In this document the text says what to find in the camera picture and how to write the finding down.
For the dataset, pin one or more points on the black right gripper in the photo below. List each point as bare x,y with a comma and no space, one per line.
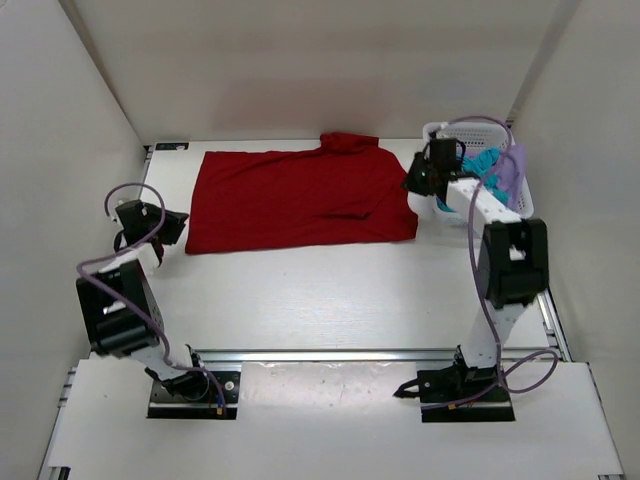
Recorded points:
413,183

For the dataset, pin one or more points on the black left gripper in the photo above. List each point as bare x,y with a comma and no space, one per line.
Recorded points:
175,222

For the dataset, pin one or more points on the red t shirt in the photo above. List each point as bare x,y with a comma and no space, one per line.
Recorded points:
347,190

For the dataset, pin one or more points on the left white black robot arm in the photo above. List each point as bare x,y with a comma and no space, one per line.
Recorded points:
122,318

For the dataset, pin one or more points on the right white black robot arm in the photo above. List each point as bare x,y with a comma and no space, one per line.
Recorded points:
508,253

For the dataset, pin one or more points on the teal t shirt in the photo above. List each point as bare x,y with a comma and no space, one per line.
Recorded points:
480,165

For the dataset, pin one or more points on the white plastic laundry basket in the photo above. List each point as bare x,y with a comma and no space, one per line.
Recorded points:
477,133

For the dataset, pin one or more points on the lavender t shirt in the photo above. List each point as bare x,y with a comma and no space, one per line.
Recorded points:
515,175

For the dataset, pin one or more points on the small black table label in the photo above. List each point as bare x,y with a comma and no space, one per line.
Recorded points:
171,146

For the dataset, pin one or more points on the aluminium frame rail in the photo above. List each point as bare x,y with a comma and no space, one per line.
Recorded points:
326,355

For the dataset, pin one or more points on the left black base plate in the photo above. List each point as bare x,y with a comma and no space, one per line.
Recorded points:
195,397

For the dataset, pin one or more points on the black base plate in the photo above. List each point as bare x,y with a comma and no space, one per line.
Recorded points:
195,397
459,394

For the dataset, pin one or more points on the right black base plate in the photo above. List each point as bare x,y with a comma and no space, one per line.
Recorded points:
459,394

